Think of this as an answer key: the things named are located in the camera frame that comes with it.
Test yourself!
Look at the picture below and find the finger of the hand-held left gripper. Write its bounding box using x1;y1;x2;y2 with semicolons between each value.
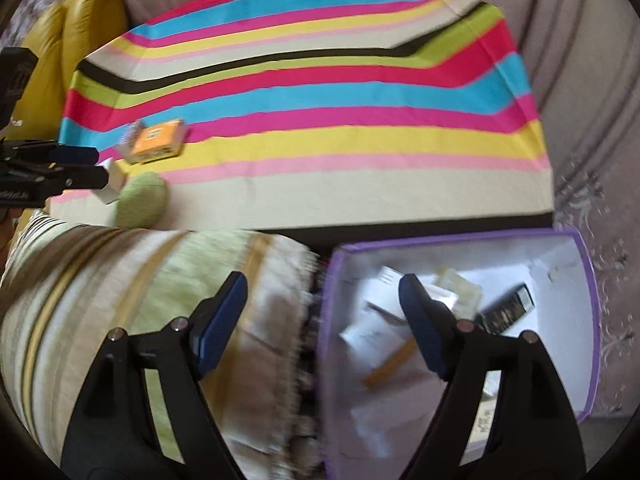
0;141;99;167
0;164;110;208

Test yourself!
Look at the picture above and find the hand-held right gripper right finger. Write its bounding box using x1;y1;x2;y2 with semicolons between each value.
398;273;587;480

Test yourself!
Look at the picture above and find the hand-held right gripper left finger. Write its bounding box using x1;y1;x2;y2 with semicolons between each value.
60;270;249;480

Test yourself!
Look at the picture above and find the large white box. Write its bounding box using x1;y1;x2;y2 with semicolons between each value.
340;305;451;411

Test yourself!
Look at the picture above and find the cream white box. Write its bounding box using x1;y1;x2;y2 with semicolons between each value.
435;267;483;318

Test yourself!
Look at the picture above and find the black box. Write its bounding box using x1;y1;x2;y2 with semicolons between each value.
475;282;536;336

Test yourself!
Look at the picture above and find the purple-edged white storage box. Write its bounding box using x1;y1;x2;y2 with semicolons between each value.
317;227;601;480

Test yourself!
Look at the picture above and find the yellow leather cushion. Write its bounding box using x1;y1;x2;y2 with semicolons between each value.
60;0;131;76
15;5;68;131

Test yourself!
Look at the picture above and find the green sponge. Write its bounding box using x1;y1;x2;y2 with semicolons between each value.
114;172;168;230

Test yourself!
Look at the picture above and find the orange box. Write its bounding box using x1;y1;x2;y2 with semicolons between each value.
127;119;187;165

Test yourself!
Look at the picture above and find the green striped towel blanket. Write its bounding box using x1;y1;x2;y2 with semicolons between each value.
0;210;331;480

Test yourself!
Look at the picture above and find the colourful striped tablecloth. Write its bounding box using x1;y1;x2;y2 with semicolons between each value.
47;0;556;233

